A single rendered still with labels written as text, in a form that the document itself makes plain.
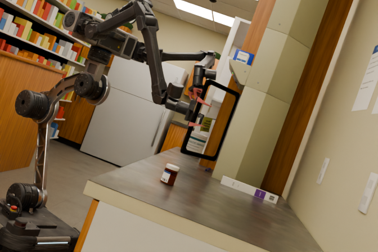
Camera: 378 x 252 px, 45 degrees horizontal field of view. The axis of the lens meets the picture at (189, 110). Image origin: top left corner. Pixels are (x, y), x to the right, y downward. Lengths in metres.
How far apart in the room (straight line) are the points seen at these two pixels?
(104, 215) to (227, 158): 1.09
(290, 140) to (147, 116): 4.80
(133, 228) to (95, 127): 6.21
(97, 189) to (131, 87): 6.09
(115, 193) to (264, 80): 1.21
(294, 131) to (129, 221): 1.56
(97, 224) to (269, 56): 1.31
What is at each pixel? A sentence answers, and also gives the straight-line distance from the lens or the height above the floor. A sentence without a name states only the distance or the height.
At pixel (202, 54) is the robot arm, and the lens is 2.99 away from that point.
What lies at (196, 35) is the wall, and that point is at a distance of 7.95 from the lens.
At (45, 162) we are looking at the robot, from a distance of 3.17.
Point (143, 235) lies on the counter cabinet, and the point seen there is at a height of 0.86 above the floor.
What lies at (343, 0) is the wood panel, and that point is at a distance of 2.76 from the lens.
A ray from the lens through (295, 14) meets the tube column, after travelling 2.31.
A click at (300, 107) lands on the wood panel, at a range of 2.62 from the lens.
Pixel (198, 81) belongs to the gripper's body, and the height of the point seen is 1.37.
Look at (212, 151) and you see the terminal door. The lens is 2.49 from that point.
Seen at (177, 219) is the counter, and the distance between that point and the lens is 1.21.
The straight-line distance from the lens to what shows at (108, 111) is 7.35.
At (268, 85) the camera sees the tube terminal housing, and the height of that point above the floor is 1.45.
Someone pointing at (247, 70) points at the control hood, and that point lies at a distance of 2.24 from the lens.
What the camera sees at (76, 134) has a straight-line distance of 7.64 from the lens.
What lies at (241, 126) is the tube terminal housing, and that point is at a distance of 2.22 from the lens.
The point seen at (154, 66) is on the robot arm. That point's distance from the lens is 2.18.
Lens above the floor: 1.20
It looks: level
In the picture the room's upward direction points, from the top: 20 degrees clockwise
